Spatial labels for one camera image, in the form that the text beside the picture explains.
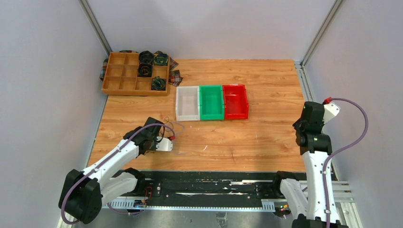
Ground brown wire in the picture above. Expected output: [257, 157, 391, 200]
[162, 117, 187, 139]

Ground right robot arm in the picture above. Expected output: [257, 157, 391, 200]
[271, 101, 343, 228]

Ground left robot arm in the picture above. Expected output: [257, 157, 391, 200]
[58, 117, 175, 225]

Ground rolled green cloth bottom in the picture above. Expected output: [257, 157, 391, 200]
[151, 76, 166, 91]

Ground rolled green cloth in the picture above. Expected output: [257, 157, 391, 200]
[154, 52, 169, 66]
[151, 76, 166, 91]

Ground white plastic bin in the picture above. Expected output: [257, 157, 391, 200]
[175, 86, 200, 121]

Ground wooden compartment tray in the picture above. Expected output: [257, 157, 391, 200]
[102, 51, 170, 96]

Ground plaid cloth under tray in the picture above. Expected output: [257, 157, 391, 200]
[99, 51, 183, 86]

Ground rolled dark cloth middle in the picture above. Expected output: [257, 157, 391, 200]
[137, 63, 153, 77]

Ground rolled dark cloth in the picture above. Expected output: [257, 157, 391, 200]
[138, 50, 154, 65]
[137, 63, 153, 77]

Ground green plastic bin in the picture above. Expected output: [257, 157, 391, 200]
[199, 85, 224, 121]

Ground red plastic bin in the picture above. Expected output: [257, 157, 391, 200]
[222, 85, 249, 120]

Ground rolled green cloth top right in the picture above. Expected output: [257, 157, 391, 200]
[154, 52, 169, 66]

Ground rolled dark cloth top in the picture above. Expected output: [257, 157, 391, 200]
[138, 50, 154, 65]

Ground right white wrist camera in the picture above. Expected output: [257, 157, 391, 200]
[323, 102, 340, 124]

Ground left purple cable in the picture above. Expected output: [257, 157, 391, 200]
[60, 123, 176, 225]

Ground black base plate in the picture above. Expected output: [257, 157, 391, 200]
[115, 170, 304, 209]

